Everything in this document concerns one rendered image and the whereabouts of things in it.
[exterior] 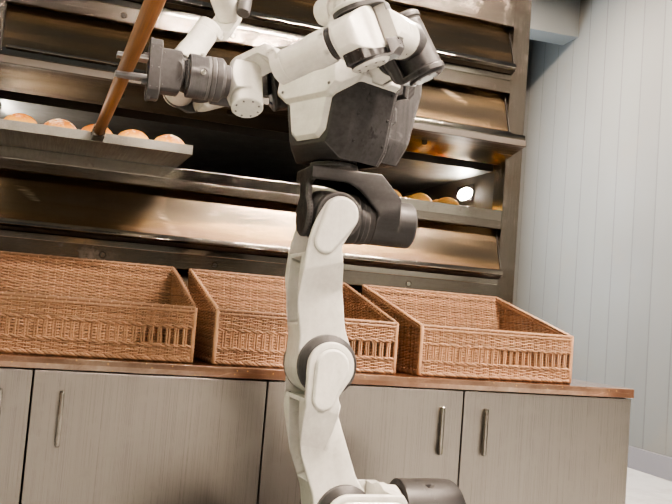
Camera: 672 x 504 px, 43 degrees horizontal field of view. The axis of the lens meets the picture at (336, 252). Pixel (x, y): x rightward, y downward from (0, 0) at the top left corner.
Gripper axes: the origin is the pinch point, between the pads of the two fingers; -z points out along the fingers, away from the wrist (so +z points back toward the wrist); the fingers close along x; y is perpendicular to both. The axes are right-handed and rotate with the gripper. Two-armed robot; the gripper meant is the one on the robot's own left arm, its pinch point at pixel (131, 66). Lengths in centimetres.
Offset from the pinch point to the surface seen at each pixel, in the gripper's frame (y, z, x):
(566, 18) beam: 328, 312, -168
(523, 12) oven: 113, 152, -75
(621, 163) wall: 268, 318, -59
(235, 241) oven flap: 109, 47, 24
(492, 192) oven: 121, 148, -5
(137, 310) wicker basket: 61, 12, 49
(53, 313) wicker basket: 61, -9, 51
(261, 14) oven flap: 107, 49, -53
